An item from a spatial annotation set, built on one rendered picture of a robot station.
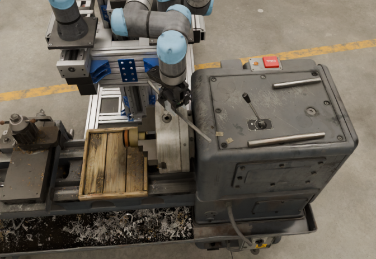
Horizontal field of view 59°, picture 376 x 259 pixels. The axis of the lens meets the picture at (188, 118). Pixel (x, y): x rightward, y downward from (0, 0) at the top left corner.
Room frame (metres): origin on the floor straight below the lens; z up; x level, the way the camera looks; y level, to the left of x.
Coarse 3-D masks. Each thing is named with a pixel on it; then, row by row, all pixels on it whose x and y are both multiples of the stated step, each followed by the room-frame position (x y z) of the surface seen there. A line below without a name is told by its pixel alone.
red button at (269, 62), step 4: (264, 56) 1.06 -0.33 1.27; (268, 56) 1.06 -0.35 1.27; (272, 56) 1.06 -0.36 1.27; (264, 60) 1.03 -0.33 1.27; (268, 60) 1.03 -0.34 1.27; (272, 60) 1.03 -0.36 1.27; (276, 60) 1.03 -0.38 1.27; (264, 64) 1.02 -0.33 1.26; (268, 64) 1.01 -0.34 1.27; (272, 64) 1.01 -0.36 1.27; (276, 64) 1.01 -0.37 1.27
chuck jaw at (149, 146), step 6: (138, 144) 0.71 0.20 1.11; (144, 144) 0.71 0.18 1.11; (150, 144) 0.71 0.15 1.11; (156, 144) 0.71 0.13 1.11; (144, 150) 0.68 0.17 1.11; (150, 150) 0.68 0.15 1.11; (156, 150) 0.68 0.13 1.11; (144, 156) 0.67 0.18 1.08; (150, 156) 0.65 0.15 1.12; (156, 156) 0.65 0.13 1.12; (150, 162) 0.63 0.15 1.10; (156, 162) 0.63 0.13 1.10; (162, 162) 0.62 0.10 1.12
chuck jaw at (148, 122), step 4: (148, 108) 0.83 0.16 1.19; (152, 108) 0.83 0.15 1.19; (148, 112) 0.82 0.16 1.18; (152, 112) 0.82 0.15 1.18; (144, 116) 0.82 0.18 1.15; (148, 116) 0.81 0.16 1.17; (152, 116) 0.81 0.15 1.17; (144, 120) 0.80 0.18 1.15; (148, 120) 0.80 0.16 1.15; (152, 120) 0.80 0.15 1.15; (140, 124) 0.79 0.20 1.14; (144, 124) 0.79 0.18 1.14; (148, 124) 0.79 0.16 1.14; (152, 124) 0.79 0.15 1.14; (140, 128) 0.78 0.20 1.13; (144, 128) 0.78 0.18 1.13; (148, 128) 0.78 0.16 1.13; (152, 128) 0.78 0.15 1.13
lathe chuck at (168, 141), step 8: (160, 104) 0.83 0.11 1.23; (160, 112) 0.78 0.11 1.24; (168, 112) 0.78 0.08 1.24; (160, 120) 0.74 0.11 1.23; (176, 120) 0.74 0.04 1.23; (160, 128) 0.71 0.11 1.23; (168, 128) 0.71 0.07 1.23; (176, 128) 0.71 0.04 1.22; (160, 136) 0.68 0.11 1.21; (168, 136) 0.68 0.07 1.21; (176, 136) 0.68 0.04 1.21; (160, 144) 0.66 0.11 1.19; (168, 144) 0.66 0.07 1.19; (176, 144) 0.66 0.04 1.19; (160, 152) 0.64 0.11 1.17; (168, 152) 0.64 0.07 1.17; (176, 152) 0.64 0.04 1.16; (160, 160) 0.62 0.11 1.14; (168, 160) 0.62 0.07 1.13; (176, 160) 0.63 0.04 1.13; (160, 168) 0.61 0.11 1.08; (168, 168) 0.61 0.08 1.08; (176, 168) 0.62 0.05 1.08
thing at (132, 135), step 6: (126, 132) 0.77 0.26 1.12; (132, 132) 0.76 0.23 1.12; (138, 132) 0.77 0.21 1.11; (144, 132) 0.77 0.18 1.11; (126, 138) 0.74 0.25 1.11; (132, 138) 0.74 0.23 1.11; (138, 138) 0.74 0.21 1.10; (144, 138) 0.74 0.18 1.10; (126, 144) 0.72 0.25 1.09; (132, 144) 0.72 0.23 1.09
